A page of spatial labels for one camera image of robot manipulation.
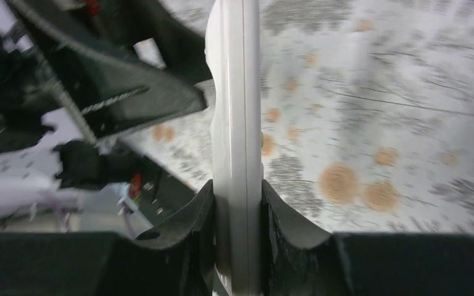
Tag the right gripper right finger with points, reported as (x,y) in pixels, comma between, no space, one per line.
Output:
(300,258)

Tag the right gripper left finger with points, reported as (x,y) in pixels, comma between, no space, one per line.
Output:
(174,258)

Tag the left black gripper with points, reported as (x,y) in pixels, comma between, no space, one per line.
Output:
(116,66)

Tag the white AC remote control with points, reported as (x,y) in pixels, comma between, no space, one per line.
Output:
(233,57)

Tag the floral patterned table mat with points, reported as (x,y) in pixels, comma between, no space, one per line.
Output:
(368,112)

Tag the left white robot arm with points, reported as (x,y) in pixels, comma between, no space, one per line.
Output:
(61,160)

